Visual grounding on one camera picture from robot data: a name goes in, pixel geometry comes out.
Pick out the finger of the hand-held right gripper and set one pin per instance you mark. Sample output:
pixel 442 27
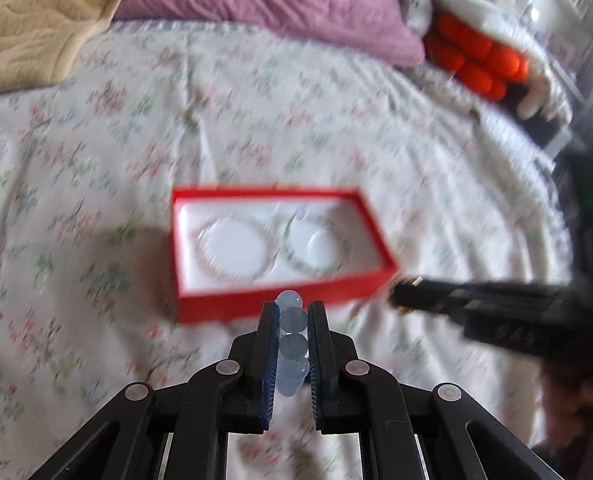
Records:
pixel 476 296

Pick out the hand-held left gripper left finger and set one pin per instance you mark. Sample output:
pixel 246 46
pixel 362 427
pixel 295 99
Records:
pixel 269 360

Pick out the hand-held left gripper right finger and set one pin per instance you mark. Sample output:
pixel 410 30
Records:
pixel 316 360

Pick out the red jewelry box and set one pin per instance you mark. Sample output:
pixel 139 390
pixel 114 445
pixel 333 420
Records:
pixel 276 305

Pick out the person's right hand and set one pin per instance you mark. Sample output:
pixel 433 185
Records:
pixel 576 400

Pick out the dark flat object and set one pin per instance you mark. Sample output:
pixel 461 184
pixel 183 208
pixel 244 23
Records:
pixel 544 127

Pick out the orange and white plush toy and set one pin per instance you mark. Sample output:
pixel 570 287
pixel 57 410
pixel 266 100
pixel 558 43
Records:
pixel 476 55

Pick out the floral bed sheet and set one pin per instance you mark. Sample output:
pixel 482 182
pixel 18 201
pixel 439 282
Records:
pixel 101 160

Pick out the purple pillow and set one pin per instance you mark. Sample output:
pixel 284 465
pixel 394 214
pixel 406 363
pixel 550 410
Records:
pixel 276 0

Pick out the beige quilted blanket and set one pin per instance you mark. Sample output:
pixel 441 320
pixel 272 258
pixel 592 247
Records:
pixel 31 15

